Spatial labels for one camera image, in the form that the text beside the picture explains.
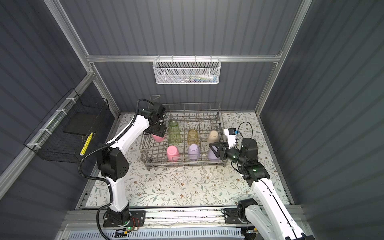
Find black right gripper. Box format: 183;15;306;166
209;141;246;167

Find pink cup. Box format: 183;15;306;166
167;146;180;162
152;135;165;143

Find lilac cup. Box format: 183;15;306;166
188;144;201;161
208;149;220;162

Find beige cup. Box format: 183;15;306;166
207;131;220;145

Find green transparent cup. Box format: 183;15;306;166
169;121;181;145

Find yellow transparent cup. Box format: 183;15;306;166
187;129;200;146

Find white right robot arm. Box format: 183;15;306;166
209;138;315;240

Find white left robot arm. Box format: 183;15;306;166
78;99;167;227

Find tubes in white basket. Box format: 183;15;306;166
178;74;219;84

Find yellow brush in basket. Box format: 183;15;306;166
80;132;94;156

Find white vented cover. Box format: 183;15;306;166
67;227;250;240

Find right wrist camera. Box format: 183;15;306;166
224;128;238;149

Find grey wire dish rack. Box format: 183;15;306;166
140;102;227;170

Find white mesh wall basket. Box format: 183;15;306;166
153;58;222;85

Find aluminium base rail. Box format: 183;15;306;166
101;205;283;229

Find black wire wall basket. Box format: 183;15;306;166
24;93;114;164

